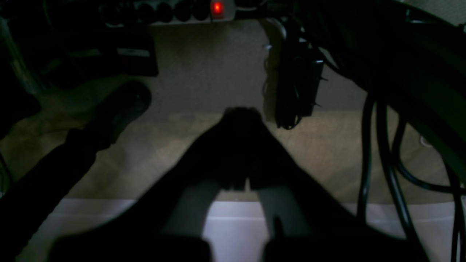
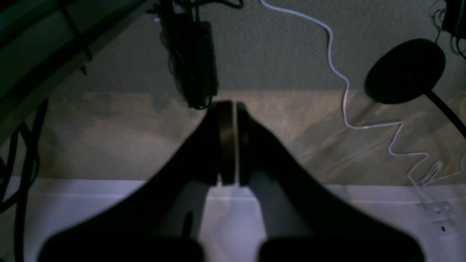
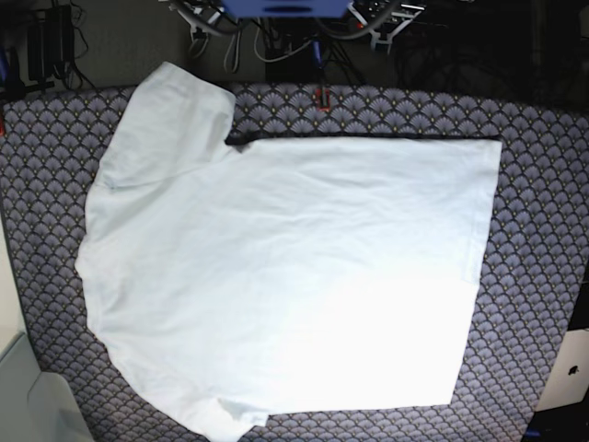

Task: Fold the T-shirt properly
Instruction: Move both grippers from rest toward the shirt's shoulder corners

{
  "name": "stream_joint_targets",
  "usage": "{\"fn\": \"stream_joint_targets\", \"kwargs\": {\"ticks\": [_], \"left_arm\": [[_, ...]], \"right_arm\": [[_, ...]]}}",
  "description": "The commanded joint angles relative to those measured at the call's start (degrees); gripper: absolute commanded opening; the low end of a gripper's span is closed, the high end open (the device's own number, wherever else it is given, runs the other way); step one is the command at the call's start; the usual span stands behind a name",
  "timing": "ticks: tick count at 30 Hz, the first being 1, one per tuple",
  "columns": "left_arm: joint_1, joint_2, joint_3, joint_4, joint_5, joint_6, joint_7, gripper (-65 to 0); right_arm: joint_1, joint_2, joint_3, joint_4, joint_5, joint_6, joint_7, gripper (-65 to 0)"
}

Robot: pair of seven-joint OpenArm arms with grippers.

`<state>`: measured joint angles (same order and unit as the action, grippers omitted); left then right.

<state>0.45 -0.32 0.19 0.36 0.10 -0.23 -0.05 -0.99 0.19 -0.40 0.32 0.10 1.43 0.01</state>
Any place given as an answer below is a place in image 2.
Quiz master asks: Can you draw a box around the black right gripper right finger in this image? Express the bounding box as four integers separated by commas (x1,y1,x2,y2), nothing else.
237,103,426,262

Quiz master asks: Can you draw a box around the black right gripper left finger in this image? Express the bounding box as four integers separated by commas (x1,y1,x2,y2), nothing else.
38,101,235,262

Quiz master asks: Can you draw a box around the white T-shirt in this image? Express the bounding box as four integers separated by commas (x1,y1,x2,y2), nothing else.
24,179,465,262

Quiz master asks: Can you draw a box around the black round stand base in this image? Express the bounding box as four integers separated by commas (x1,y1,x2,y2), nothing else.
364,39,466,136

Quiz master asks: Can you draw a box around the black power adapter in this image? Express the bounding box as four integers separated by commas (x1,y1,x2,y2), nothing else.
147,0,244,110

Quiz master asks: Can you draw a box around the white cable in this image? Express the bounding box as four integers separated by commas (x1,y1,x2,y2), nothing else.
260,0,466,204

